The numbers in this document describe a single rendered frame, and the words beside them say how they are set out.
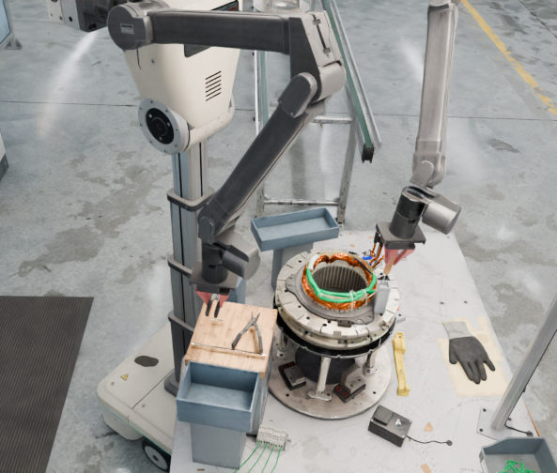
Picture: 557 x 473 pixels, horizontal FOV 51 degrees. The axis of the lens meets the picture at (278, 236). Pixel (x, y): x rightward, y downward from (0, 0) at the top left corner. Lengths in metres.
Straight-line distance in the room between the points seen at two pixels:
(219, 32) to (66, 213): 2.72
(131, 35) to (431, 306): 1.32
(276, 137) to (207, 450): 0.83
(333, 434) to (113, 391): 1.02
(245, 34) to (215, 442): 0.94
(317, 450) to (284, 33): 1.07
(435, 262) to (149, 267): 1.61
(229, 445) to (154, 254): 1.93
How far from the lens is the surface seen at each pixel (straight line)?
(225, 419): 1.36
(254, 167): 1.05
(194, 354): 1.42
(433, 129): 1.28
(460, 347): 1.90
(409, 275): 2.10
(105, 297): 3.07
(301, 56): 0.92
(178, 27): 1.08
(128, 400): 2.35
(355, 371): 1.66
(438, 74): 1.31
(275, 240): 1.72
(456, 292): 2.09
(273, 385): 1.69
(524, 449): 1.74
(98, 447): 2.57
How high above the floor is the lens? 2.17
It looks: 40 degrees down
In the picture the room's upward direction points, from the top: 4 degrees clockwise
